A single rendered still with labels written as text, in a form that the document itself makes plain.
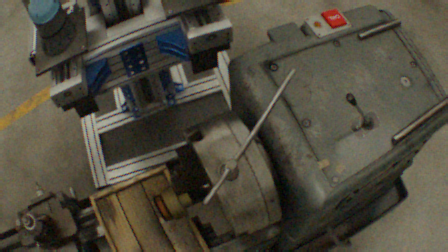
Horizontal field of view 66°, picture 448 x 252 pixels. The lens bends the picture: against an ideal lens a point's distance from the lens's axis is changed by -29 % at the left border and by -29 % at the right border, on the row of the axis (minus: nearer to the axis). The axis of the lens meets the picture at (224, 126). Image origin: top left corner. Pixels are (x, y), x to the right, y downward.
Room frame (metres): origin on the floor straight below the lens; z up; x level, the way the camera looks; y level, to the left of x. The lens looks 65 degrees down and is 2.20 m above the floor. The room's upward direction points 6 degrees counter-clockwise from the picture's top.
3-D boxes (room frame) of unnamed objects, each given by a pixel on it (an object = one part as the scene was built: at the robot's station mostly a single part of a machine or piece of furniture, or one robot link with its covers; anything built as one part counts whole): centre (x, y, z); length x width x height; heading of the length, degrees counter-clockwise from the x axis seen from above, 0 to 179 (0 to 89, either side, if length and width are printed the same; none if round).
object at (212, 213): (0.25, 0.04, 1.09); 0.12 x 0.11 x 0.05; 20
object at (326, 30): (0.72, -0.32, 1.23); 0.13 x 0.08 x 0.05; 110
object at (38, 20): (0.88, 0.54, 1.33); 0.13 x 0.12 x 0.14; 35
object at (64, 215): (0.24, 0.59, 0.99); 0.20 x 0.10 x 0.05; 110
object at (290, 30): (0.67, -0.19, 1.24); 0.09 x 0.08 x 0.03; 110
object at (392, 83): (0.52, -0.37, 1.06); 0.59 x 0.48 x 0.39; 110
